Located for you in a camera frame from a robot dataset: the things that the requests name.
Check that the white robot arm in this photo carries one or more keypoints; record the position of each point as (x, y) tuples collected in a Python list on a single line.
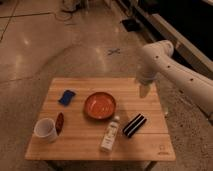
[(156, 58)]

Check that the orange bowl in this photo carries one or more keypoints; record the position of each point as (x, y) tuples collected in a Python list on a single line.
[(99, 105)]

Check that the blue sponge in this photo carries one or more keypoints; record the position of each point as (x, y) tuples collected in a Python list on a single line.
[(66, 97)]

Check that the wooden folding table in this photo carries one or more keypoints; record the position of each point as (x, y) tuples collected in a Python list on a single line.
[(81, 135)]

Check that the black white striped box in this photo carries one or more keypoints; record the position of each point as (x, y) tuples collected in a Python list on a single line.
[(132, 127)]

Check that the white plastic bottle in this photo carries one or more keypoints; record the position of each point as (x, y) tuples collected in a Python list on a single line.
[(110, 134)]

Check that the dark red oblong object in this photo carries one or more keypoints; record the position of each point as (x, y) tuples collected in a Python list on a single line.
[(59, 123)]

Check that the black box on floor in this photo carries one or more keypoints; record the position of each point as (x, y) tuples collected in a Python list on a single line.
[(130, 25)]

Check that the white cup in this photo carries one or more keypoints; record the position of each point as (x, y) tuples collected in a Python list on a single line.
[(45, 129)]

